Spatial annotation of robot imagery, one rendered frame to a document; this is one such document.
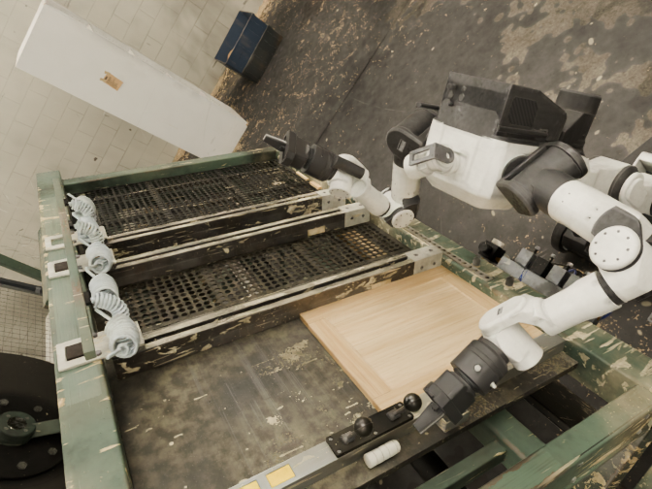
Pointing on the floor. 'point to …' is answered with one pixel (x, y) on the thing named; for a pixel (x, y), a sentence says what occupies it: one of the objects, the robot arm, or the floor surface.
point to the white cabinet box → (125, 82)
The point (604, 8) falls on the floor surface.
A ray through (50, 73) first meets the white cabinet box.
